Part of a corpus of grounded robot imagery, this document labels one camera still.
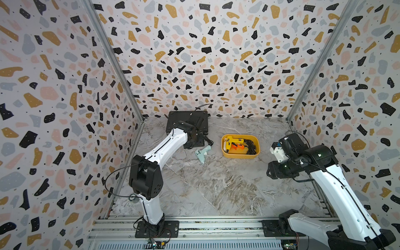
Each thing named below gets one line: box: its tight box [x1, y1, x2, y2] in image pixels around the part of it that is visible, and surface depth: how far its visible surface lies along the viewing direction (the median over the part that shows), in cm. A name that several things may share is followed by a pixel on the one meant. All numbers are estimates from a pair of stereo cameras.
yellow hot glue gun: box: [226, 135, 245, 150], surface depth 102 cm
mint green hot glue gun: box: [194, 145, 212, 165], surface depth 102 cm
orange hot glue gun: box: [230, 142, 245, 150], surface depth 105 cm
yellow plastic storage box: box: [221, 133, 261, 159], surface depth 104 cm
